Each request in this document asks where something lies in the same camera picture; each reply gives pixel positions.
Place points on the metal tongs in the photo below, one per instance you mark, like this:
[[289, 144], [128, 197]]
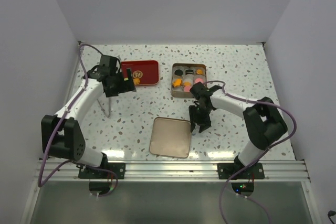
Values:
[[105, 105]]

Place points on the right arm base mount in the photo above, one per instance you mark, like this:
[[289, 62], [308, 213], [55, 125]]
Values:
[[236, 171]]

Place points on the square cookie tin box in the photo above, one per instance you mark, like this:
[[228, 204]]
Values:
[[179, 92]]

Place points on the red rectangular tray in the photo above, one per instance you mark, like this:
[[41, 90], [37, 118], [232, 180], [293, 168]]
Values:
[[145, 70]]

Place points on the pink round cookie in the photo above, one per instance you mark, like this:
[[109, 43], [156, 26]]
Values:
[[187, 88], [199, 80]]

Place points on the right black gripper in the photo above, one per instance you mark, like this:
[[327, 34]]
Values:
[[205, 123]]

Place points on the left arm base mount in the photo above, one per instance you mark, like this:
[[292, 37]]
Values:
[[106, 170]]

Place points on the square tin lid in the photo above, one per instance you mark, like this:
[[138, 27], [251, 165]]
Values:
[[170, 137]]

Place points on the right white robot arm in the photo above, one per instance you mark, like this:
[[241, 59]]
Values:
[[263, 121]]

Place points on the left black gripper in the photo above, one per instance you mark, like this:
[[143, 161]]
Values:
[[125, 86]]

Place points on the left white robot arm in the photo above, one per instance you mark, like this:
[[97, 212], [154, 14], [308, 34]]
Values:
[[61, 134]]

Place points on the orange fish cookie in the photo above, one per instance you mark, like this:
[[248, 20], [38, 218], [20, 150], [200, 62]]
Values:
[[176, 83]]

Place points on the aluminium front rail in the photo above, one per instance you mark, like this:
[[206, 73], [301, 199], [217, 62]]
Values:
[[189, 171]]

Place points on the black round cookie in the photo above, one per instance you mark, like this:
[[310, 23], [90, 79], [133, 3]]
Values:
[[178, 72]]

